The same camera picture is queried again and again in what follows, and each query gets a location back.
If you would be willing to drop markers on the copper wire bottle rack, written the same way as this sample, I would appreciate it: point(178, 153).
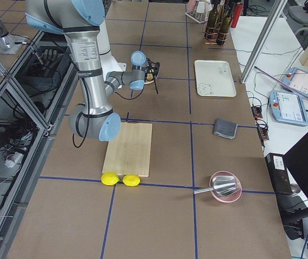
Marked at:
point(215, 34)

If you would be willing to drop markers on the metal scoop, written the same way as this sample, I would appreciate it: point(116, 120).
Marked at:
point(223, 185)

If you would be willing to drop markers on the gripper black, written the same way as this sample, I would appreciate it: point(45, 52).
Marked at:
point(156, 87)

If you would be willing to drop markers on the wooden cutting board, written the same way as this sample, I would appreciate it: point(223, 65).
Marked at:
point(129, 152)

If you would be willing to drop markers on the pink bowl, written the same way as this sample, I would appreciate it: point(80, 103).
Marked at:
point(227, 199)

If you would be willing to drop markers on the aluminium frame post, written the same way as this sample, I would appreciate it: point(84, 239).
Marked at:
point(265, 32)

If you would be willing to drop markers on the red cylinder can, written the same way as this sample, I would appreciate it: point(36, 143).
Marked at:
point(236, 14)

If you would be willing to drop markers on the cream bear serving tray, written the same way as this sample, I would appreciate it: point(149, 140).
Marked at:
point(214, 79)

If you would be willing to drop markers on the white wire cup rack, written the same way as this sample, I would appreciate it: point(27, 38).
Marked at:
point(198, 10)

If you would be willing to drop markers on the dark green wine bottle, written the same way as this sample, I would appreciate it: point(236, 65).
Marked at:
point(213, 16)

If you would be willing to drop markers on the folded grey cloth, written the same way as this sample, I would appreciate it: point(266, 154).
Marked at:
point(225, 129)

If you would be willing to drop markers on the yellow lemon half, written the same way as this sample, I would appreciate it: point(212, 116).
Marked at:
point(131, 180)
point(110, 178)

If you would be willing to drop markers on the blue teach pendant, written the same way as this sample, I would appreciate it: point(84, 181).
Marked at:
point(297, 79)
point(288, 108)

